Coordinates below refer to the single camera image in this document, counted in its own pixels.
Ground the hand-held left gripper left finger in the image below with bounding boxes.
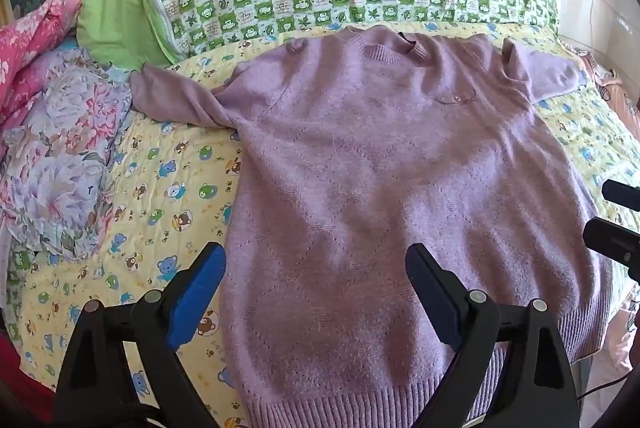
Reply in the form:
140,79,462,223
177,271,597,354
52,242,227,428

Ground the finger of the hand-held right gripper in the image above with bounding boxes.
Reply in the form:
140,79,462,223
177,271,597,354
582,217,640,281
601,179,640,205

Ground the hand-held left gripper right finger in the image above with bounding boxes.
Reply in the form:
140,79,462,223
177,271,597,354
405,243,583,428

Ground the purple knit sweater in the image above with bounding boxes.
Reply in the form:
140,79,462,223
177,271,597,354
130,26,613,428

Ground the pink patterned cloth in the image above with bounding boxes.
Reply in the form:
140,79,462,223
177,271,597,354
560,36,640,129

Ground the yellow bear-print bedsheet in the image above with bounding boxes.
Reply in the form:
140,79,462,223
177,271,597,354
7,21,640,428

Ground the purple floral quilt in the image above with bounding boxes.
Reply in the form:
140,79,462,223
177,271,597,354
0,46,133,261

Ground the red cloth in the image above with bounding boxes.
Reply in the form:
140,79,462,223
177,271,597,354
0,333,56,424

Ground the pink floral quilt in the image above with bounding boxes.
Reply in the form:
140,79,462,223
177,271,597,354
0,0,83,124

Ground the black cable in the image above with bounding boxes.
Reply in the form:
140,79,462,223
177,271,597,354
577,370,633,401

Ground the white wall cable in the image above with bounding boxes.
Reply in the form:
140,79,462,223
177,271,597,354
542,0,608,59

